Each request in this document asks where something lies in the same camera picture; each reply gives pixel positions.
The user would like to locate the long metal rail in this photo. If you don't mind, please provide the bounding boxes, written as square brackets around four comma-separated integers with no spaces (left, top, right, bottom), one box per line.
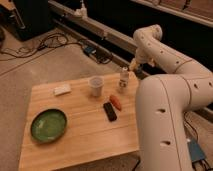
[48,0,213,98]

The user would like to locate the white spray bottle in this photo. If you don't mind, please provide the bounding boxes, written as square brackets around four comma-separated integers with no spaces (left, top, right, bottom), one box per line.
[74,0,88,18]

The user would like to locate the translucent plastic cup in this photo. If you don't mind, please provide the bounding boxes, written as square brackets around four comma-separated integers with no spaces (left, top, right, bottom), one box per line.
[88,76,104,97]

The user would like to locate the small blue device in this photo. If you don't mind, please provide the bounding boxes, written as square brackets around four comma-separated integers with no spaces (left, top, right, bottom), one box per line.
[83,46,96,56]

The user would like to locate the orange carrot toy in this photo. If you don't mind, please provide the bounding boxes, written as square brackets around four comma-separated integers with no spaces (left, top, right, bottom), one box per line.
[109,95,122,111]

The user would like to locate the wooden board table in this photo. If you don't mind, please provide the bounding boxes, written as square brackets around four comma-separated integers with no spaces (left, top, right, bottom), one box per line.
[19,74,139,171]

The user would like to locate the black rectangular remote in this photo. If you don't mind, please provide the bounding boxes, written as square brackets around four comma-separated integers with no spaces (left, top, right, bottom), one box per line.
[103,102,117,122]

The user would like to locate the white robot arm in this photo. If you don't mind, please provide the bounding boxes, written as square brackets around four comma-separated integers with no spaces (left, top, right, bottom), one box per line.
[130,24,213,171]

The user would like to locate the black cabinet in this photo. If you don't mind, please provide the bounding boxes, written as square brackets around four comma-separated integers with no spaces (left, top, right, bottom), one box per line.
[0,0,54,41]

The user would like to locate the white rectangular block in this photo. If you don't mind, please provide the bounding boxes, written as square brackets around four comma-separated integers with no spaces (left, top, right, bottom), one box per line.
[53,84,71,96]

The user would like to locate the black floor cables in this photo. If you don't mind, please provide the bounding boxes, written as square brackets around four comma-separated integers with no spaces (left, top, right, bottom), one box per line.
[0,32,84,59]

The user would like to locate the blue power supply box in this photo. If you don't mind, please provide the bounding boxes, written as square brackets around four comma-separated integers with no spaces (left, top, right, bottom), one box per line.
[187,139,206,163]

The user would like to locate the green round plate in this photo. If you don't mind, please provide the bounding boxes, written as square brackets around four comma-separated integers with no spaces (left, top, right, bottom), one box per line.
[30,109,67,143]

